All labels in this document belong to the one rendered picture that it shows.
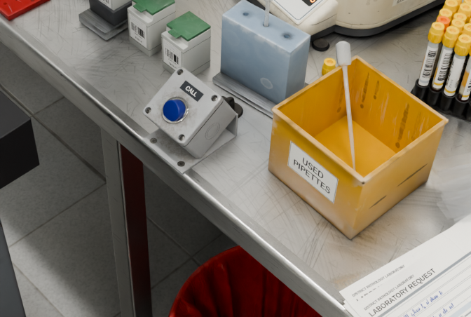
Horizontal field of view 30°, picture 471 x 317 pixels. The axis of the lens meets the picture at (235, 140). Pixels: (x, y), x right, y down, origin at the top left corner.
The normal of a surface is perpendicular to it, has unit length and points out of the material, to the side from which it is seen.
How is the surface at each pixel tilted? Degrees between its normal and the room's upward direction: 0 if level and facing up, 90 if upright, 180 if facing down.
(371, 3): 90
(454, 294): 1
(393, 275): 1
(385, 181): 90
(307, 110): 90
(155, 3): 0
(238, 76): 90
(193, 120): 30
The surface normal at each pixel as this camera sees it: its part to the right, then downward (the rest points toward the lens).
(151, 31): 0.70, 0.54
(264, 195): 0.04, -0.68
